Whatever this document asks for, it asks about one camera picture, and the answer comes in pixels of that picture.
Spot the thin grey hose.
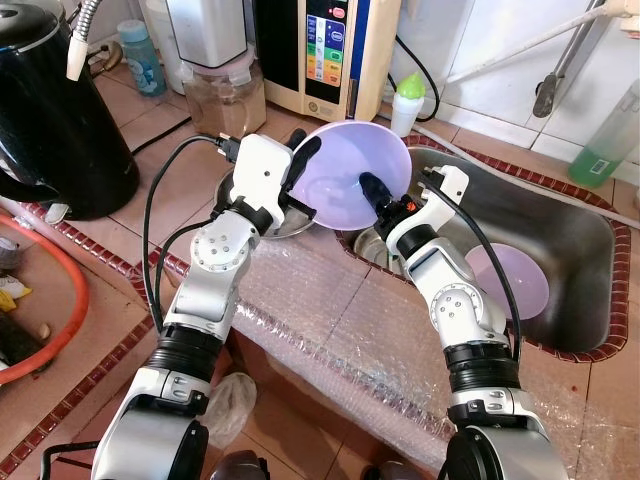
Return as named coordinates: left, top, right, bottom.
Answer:
left=415, top=125, right=640, bottom=191

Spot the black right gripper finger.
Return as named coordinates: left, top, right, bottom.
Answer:
left=358, top=172, right=397, bottom=227

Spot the black robot foot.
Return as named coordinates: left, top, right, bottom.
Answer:
left=210, top=450, right=271, bottom=480
left=365, top=460, right=421, bottom=480

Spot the black electric kettle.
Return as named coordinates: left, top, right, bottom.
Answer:
left=0, top=5, right=141, bottom=221

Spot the black left robot foot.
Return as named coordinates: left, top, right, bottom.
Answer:
left=210, top=450, right=271, bottom=480

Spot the yellow wrapper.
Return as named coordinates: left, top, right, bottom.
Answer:
left=0, top=278, right=31, bottom=311

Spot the metal faucet spout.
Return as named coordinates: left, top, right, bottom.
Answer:
left=532, top=0, right=613, bottom=119

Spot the white wall pipe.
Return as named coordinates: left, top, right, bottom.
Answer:
left=445, top=0, right=611, bottom=86

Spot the metal flexible hose white nozzle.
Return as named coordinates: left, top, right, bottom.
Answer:
left=65, top=0, right=106, bottom=83

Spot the black right robot foot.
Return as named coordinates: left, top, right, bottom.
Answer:
left=365, top=460, right=421, bottom=480

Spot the beige and black water ioniser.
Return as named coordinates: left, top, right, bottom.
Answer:
left=252, top=0, right=403, bottom=123

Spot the crumpled clear plastic bag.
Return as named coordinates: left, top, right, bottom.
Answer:
left=200, top=372, right=259, bottom=446

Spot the orange round basin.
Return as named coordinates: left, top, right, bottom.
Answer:
left=0, top=208, right=93, bottom=386

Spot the stainless steel sink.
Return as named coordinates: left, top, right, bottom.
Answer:
left=340, top=145, right=616, bottom=353

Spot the teal plastic bottle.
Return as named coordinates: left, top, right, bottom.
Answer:
left=117, top=20, right=168, bottom=98

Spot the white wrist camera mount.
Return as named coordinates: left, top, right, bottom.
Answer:
left=232, top=133, right=296, bottom=216
left=385, top=165, right=471, bottom=251

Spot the white appliance with clear jar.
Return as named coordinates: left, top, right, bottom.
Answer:
left=163, top=0, right=269, bottom=139

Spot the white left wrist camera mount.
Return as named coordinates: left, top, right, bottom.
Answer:
left=232, top=133, right=296, bottom=216

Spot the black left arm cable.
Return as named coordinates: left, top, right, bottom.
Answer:
left=140, top=133, right=241, bottom=336

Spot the grey round tin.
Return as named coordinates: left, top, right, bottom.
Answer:
left=0, top=235, right=26, bottom=271

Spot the black power cord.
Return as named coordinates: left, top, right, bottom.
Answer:
left=395, top=35, right=441, bottom=121

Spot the bubble wrap sheet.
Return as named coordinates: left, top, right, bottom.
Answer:
left=230, top=235, right=640, bottom=480

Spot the white bottle with green cap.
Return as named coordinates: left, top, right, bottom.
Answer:
left=390, top=72, right=426, bottom=138

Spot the clear bottle with green soap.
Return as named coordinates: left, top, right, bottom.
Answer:
left=568, top=85, right=640, bottom=188

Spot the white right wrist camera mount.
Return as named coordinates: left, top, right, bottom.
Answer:
left=385, top=165, right=471, bottom=251

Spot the lilac plastic bowl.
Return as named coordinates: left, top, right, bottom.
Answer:
left=300, top=120, right=411, bottom=231
left=465, top=243, right=551, bottom=321

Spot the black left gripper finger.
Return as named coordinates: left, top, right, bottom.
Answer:
left=286, top=135, right=323, bottom=191

